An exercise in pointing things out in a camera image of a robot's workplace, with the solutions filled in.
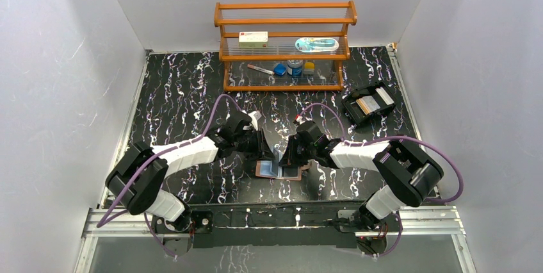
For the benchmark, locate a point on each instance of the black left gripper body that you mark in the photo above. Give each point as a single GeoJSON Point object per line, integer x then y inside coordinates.
{"type": "Point", "coordinates": [262, 146]}

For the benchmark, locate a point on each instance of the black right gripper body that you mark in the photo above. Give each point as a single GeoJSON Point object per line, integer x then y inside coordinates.
{"type": "Point", "coordinates": [311, 153]}

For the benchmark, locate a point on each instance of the brown leather card holder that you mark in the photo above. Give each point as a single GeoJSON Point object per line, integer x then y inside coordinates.
{"type": "Point", "coordinates": [278, 156]}

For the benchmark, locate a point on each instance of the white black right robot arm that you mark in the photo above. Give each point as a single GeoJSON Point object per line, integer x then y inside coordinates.
{"type": "Point", "coordinates": [409, 173]}

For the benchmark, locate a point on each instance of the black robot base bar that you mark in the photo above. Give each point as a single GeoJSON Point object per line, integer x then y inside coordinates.
{"type": "Point", "coordinates": [283, 224]}

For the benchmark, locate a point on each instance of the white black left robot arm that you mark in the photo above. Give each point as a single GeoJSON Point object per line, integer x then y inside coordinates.
{"type": "Point", "coordinates": [137, 178]}

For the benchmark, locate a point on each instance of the gold cards stack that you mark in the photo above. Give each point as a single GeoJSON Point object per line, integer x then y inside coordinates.
{"type": "Point", "coordinates": [366, 109]}

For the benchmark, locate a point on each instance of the black card tray box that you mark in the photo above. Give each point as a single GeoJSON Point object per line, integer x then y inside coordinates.
{"type": "Point", "coordinates": [368, 93]}

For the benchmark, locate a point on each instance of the white cards stack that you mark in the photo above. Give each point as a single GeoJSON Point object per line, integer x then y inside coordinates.
{"type": "Point", "coordinates": [383, 93]}

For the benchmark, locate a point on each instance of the red white marker pen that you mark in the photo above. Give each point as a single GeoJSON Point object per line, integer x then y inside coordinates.
{"type": "Point", "coordinates": [260, 69]}

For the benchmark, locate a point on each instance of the small yellow box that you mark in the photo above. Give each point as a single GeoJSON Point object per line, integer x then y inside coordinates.
{"type": "Point", "coordinates": [309, 68]}

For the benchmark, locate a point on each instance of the blue white round tin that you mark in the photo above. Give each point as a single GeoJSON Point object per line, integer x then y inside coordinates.
{"type": "Point", "coordinates": [295, 67]}

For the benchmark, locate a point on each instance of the small blue box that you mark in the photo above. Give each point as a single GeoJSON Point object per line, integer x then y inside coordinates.
{"type": "Point", "coordinates": [279, 69]}

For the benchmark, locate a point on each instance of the wooden three-tier shelf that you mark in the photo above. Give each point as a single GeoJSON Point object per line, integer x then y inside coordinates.
{"type": "Point", "coordinates": [285, 23]}

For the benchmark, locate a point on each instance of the white red medicine box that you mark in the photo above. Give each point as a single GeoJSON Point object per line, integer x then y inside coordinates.
{"type": "Point", "coordinates": [253, 39]}

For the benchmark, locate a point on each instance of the blue toothbrush blister pack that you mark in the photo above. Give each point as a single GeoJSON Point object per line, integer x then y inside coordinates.
{"type": "Point", "coordinates": [316, 44]}

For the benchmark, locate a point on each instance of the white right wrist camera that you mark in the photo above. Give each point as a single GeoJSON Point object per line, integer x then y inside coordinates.
{"type": "Point", "coordinates": [298, 120]}

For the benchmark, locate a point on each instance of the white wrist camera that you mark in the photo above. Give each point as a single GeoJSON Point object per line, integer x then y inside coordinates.
{"type": "Point", "coordinates": [255, 116]}
{"type": "Point", "coordinates": [298, 120]}

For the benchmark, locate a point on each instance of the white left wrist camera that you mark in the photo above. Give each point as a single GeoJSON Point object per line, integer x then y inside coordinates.
{"type": "Point", "coordinates": [255, 116]}

